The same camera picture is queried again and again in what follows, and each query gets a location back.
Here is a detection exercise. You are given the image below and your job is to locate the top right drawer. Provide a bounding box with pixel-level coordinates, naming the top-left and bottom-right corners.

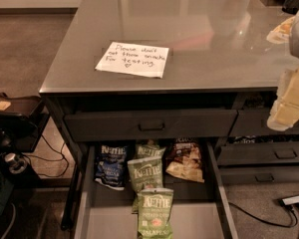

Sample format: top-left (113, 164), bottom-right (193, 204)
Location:
top-left (230, 108), bottom-right (299, 136)

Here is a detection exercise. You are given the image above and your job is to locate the green Kettle bag back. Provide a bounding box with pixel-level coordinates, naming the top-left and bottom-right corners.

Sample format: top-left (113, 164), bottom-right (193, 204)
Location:
top-left (136, 139), bottom-right (165, 158)

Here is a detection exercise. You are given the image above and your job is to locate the handwritten white paper note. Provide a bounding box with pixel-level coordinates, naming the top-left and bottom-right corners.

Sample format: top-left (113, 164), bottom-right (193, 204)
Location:
top-left (95, 42), bottom-right (169, 79)

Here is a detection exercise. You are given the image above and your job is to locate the grey power strip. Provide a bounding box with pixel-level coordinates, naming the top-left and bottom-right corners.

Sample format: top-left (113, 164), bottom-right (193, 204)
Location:
top-left (279, 195), bottom-right (299, 206)

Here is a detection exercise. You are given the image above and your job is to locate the top left drawer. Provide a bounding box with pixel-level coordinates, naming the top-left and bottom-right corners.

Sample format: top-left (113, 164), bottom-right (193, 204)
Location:
top-left (64, 109), bottom-right (237, 141)

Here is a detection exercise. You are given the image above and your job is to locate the black side cart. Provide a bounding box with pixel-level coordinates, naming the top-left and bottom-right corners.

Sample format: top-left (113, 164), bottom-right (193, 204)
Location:
top-left (0, 93), bottom-right (50, 188)

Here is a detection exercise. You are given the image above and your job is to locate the black cable on floor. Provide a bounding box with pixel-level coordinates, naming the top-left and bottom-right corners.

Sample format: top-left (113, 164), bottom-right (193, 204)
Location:
top-left (23, 134), bottom-right (71, 179)

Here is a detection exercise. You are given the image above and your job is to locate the silver round canister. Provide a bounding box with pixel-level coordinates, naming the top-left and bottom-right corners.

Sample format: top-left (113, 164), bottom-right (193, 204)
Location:
top-left (4, 153), bottom-right (28, 174)

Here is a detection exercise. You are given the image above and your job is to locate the brown chip bag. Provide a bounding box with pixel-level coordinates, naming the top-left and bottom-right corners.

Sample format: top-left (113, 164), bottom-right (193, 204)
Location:
top-left (165, 138), bottom-right (204, 183)

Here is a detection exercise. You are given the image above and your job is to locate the green Kettle bag front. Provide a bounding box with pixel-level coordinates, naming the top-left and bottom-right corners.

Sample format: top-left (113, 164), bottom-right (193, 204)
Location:
top-left (138, 188), bottom-right (173, 239)

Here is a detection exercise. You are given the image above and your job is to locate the green Kettle bag middle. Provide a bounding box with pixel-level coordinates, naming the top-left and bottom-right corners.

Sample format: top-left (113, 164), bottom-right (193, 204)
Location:
top-left (128, 156), bottom-right (163, 214)

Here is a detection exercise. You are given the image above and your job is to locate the open middle drawer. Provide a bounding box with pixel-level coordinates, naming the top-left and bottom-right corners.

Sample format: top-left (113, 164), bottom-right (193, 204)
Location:
top-left (74, 142), bottom-right (238, 239)

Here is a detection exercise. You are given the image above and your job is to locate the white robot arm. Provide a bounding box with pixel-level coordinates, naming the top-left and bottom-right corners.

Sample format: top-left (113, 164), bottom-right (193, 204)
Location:
top-left (266, 10), bottom-right (299, 131)

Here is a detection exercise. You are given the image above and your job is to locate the blue Kettle chip bag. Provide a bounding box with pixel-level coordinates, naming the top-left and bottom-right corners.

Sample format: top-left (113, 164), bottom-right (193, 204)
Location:
top-left (94, 144), bottom-right (129, 190)

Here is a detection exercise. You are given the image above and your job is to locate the bottom right drawer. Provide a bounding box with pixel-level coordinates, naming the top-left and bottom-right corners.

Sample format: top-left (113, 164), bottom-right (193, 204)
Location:
top-left (219, 166), bottom-right (299, 184)

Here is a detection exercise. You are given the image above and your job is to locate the middle right drawer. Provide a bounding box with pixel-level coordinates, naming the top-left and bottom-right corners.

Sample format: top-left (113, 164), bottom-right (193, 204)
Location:
top-left (217, 141), bottom-right (299, 166)

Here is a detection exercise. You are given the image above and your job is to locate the green kettle bag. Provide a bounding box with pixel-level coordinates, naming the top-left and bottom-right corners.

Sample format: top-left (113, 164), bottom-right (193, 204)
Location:
top-left (128, 156), bottom-right (163, 214)
top-left (138, 188), bottom-right (173, 239)
top-left (136, 139), bottom-right (165, 158)

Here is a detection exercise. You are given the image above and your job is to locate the black power cable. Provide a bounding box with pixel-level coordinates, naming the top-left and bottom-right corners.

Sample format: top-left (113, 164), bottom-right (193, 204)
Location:
top-left (228, 201), bottom-right (299, 239)

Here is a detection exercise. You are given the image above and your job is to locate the grey metal drawer cabinet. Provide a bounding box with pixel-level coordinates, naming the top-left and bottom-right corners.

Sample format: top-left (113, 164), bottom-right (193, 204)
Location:
top-left (40, 0), bottom-right (299, 239)

